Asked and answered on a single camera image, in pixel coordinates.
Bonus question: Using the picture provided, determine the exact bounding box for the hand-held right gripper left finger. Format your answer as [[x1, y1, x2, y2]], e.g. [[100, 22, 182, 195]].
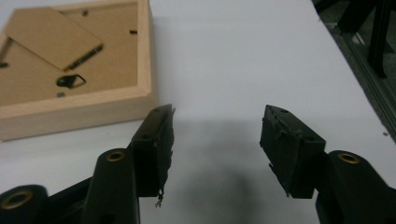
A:
[[80, 104, 176, 224]]

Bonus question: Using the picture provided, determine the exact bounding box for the wooden block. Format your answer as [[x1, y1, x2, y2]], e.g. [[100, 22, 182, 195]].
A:
[[0, 0, 159, 143]]

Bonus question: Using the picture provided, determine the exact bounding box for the metal floor rail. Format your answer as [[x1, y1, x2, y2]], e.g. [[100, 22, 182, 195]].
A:
[[320, 15, 396, 143]]

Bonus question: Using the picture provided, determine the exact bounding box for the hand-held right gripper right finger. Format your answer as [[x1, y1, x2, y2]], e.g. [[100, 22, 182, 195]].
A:
[[260, 105, 396, 224]]

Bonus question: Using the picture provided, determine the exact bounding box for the white table sheet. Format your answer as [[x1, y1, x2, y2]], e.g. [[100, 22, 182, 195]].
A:
[[0, 0, 396, 224]]

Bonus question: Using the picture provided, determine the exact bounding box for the black metal stand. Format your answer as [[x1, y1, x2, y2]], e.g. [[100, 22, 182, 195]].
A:
[[312, 0, 396, 79]]

